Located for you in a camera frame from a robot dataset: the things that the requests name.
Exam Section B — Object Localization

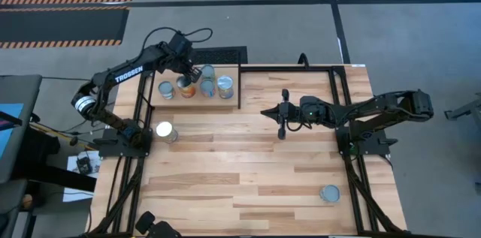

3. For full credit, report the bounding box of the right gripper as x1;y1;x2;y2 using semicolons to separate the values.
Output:
261;89;302;140

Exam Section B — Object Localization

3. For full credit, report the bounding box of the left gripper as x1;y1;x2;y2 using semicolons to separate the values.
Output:
168;34;204;84

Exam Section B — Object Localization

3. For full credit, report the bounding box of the green polka dot can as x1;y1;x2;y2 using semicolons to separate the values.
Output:
200;64;216;81

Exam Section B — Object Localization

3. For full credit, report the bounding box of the red orange label can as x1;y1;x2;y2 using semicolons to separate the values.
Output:
175;75;197;99

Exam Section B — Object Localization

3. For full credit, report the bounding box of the teal can colourful label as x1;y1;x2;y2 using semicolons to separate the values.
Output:
198;79;217;99

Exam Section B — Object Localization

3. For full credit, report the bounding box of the green beans can orange label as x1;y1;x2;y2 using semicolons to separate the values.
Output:
155;120;179;145

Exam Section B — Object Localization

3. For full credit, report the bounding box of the sliced carrots can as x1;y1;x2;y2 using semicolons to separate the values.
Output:
319;184;342;204

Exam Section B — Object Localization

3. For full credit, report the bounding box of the wooden shelf board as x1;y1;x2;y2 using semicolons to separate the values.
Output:
150;66;241;109

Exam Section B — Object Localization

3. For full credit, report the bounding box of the black perforated floor mat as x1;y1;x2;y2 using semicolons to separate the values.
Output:
187;46;248;65

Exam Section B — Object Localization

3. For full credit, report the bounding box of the small black device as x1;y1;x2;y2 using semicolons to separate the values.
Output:
76;157;93;174

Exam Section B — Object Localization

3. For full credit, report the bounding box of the white paper sheet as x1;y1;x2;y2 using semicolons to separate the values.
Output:
62;150;101;203

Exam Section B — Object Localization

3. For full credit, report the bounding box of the black rounded object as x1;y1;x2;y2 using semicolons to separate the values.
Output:
134;210;183;238

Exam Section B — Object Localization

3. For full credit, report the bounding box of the black stand base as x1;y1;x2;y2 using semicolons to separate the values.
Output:
14;125;98;194

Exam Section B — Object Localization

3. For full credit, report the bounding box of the grey desk panel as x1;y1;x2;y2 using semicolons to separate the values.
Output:
0;74;43;185

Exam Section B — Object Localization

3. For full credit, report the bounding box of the grey stand leg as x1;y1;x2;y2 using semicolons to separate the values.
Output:
444;97;481;121

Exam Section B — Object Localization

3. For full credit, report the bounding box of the blue panel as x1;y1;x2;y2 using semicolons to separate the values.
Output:
0;102;24;158

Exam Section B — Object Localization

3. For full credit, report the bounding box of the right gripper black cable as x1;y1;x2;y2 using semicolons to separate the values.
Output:
287;119;313;132

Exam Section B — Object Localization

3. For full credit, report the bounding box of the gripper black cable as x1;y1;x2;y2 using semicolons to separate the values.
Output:
287;119;313;132
141;26;213;57

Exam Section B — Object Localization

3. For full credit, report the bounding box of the black metal table frame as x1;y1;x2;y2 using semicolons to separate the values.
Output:
80;50;410;238

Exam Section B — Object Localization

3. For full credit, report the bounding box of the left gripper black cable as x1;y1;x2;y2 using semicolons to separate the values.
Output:
141;26;213;57

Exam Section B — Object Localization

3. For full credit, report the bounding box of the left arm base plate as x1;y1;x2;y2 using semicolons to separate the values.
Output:
92;138;151;158

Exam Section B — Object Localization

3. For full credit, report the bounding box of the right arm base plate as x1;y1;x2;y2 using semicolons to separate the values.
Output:
337;138;398;156

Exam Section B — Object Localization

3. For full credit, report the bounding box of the black floor cable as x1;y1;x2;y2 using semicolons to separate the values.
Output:
41;75;95;134

